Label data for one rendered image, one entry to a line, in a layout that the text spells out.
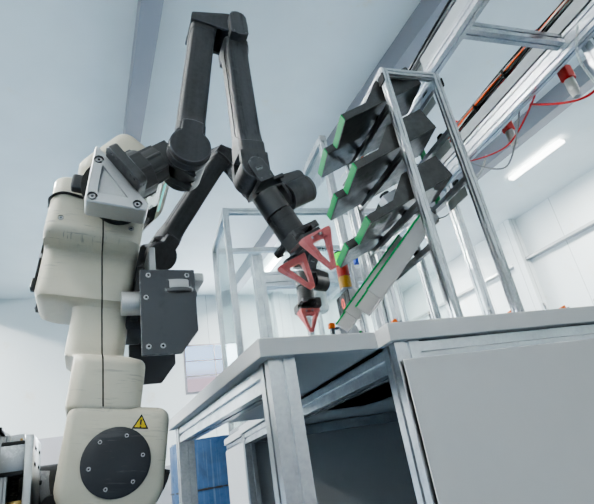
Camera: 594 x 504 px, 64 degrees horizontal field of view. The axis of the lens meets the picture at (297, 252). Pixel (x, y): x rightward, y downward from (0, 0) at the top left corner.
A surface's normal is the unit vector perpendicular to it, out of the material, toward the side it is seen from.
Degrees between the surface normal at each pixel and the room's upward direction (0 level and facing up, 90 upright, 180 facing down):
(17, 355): 90
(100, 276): 90
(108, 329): 90
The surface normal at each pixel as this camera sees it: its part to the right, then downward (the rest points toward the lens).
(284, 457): 0.37, -0.43
